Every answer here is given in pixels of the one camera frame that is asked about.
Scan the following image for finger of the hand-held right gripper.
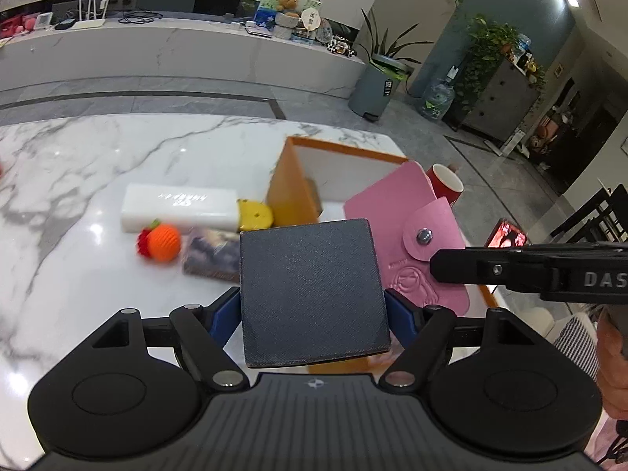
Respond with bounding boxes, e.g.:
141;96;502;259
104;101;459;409
429;244;557;298

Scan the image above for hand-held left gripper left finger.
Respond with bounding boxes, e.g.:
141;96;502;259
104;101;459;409
88;287;248;392

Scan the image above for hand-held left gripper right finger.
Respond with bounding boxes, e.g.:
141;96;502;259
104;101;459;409
380;288;534;389

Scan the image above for illustrated card pack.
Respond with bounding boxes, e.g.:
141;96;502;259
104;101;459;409
181;228;242;284

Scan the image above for dark grey square box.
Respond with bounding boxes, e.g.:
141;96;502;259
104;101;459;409
239;218;392;369

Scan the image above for orange crochet fruit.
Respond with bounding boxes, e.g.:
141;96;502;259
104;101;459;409
136;219;183;262

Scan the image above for pink card wallet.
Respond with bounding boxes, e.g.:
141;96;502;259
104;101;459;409
342;161;473;317

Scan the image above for yellow plastic toy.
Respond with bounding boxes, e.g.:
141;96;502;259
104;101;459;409
237;199;274;231

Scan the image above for white glasses case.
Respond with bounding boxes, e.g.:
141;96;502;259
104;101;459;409
121;183;240;233

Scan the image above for orange cardboard box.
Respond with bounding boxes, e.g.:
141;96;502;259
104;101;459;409
266;136;496;376

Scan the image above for person's right hand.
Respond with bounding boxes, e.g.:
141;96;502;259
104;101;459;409
595;304;628;423

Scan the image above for smartphone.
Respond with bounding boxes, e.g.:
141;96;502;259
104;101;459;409
483;218;529;248

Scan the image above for black chairs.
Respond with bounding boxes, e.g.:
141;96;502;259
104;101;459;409
549;184;628;246

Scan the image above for striped cloth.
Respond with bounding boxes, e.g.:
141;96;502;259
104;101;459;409
552;314;602;381

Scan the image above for red mug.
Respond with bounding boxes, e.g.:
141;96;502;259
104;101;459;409
424;163;464;207

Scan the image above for pink clothing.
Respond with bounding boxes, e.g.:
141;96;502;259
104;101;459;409
581;412;628;467

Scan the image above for grey drawer cabinet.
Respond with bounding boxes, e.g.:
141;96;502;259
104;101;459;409
456;56;543;143

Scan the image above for clear water jug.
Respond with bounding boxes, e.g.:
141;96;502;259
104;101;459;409
417;66;459;123

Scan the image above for grey trash bin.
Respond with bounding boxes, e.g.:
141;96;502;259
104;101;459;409
348;54;413;121

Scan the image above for green ivy plant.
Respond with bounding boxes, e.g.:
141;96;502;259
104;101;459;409
454;15;545;109

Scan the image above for long-leaf potted plant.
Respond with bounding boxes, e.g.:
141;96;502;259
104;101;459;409
356;8;435;67

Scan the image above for black and white block toy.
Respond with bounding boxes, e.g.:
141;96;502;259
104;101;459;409
326;34;356;57

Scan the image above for white marble tv console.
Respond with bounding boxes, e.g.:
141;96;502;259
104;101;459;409
0;12;369;109

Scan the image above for grey knitted pot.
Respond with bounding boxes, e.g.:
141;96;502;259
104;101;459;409
274;11;301;39

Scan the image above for round paper fan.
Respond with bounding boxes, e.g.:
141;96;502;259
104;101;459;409
299;6;325;35

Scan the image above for green illustrated tissue box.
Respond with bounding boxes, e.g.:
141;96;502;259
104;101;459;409
255;0;322;30

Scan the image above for white router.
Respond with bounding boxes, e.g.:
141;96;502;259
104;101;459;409
71;0;111;31

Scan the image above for pink toys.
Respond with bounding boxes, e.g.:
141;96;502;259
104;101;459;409
0;15;35;40

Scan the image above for black cables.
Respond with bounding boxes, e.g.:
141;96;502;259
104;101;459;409
118;10;162;25

